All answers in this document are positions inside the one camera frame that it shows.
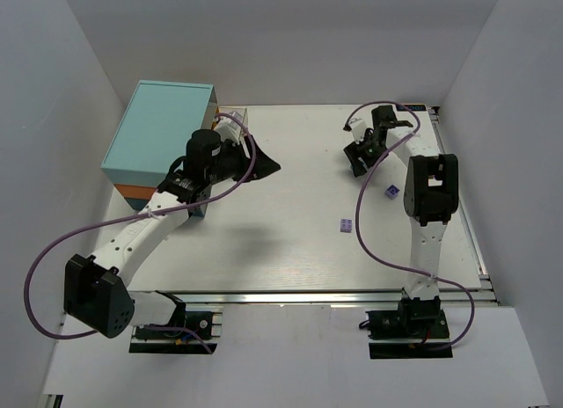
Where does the purple lego brick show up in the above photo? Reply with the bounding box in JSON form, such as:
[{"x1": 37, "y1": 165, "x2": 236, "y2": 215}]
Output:
[{"x1": 384, "y1": 185, "x2": 400, "y2": 200}]

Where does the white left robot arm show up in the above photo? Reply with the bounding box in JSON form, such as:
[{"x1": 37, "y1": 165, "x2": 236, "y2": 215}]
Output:
[{"x1": 63, "y1": 130, "x2": 281, "y2": 338}]

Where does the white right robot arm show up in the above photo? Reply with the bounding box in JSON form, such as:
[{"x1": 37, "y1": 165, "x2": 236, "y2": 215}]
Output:
[{"x1": 344, "y1": 101, "x2": 459, "y2": 330}]

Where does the blue label sticker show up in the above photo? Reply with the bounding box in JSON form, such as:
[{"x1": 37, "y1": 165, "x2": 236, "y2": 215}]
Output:
[{"x1": 396, "y1": 104, "x2": 428, "y2": 112}]

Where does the teal drawer cabinet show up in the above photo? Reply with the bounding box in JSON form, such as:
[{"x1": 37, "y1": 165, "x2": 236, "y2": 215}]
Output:
[{"x1": 101, "y1": 80, "x2": 217, "y2": 211}]

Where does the purple lego plate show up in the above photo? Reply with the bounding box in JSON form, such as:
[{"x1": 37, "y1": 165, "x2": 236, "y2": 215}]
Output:
[{"x1": 340, "y1": 218, "x2": 353, "y2": 233}]

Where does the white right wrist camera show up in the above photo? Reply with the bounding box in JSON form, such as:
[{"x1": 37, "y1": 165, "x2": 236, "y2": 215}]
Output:
[{"x1": 344, "y1": 118, "x2": 369, "y2": 144}]

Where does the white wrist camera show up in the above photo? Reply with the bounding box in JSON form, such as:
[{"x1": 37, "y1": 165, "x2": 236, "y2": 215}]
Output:
[
  {"x1": 344, "y1": 118, "x2": 369, "y2": 144},
  {"x1": 213, "y1": 113, "x2": 247, "y2": 148}
]

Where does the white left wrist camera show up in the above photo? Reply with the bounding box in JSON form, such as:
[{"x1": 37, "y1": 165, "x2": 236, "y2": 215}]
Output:
[{"x1": 213, "y1": 113, "x2": 247, "y2": 148}]

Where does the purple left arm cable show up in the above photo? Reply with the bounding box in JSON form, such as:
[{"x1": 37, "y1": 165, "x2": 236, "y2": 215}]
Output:
[{"x1": 24, "y1": 112, "x2": 259, "y2": 354}]

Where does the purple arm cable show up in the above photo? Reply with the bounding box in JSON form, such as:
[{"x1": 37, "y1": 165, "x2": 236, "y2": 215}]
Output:
[
  {"x1": 24, "y1": 112, "x2": 259, "y2": 354},
  {"x1": 342, "y1": 100, "x2": 477, "y2": 350}
]

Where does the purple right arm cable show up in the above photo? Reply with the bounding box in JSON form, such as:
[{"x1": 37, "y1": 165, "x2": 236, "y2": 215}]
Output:
[{"x1": 342, "y1": 100, "x2": 477, "y2": 350}]

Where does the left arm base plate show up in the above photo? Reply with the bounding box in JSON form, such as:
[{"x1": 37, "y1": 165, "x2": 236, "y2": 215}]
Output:
[{"x1": 128, "y1": 304, "x2": 223, "y2": 355}]

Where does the aluminium rail front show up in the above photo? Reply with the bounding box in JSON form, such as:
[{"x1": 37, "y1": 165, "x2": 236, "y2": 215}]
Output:
[{"x1": 81, "y1": 288, "x2": 498, "y2": 306}]

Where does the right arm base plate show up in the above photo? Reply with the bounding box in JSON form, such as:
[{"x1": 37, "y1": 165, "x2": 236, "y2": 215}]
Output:
[{"x1": 358, "y1": 310, "x2": 453, "y2": 360}]

